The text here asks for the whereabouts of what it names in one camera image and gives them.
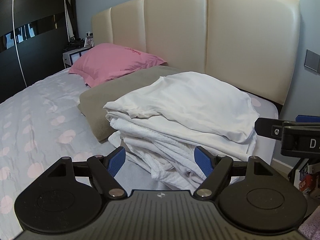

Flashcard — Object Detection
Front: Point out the purple fuzzy garment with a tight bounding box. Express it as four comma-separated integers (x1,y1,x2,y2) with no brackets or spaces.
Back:
299,211,320,240

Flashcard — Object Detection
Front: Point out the olive green folded blanket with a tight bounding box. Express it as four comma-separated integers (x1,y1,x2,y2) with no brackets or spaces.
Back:
78,66,183,143

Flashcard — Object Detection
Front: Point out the white bedside table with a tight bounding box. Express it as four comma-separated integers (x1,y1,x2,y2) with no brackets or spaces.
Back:
63,32,94,68

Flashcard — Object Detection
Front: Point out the black sliding wardrobe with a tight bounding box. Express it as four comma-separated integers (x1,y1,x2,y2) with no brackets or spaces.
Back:
1,0,69,102

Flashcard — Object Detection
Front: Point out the pink pillow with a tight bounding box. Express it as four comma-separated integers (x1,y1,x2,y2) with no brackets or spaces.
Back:
69,43,166,88

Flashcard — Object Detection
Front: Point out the white t-shirt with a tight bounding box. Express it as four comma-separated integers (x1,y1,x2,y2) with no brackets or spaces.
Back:
104,72,259,143

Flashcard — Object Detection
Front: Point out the red printed bag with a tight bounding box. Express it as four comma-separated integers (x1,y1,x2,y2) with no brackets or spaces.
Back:
298,163,319,200

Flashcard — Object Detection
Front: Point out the stack of white folded clothes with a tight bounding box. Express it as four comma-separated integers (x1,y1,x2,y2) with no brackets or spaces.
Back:
106,114,257,191

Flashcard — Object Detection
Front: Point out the grey wall switch plate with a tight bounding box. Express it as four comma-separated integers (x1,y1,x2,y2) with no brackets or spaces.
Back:
304,49,320,73

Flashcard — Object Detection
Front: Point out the beige padded headboard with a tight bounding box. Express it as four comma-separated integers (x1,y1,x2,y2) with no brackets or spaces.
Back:
92,0,300,105

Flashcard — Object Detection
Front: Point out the grey pink-dotted bed sheet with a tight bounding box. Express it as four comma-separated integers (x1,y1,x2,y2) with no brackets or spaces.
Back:
0,67,279,240

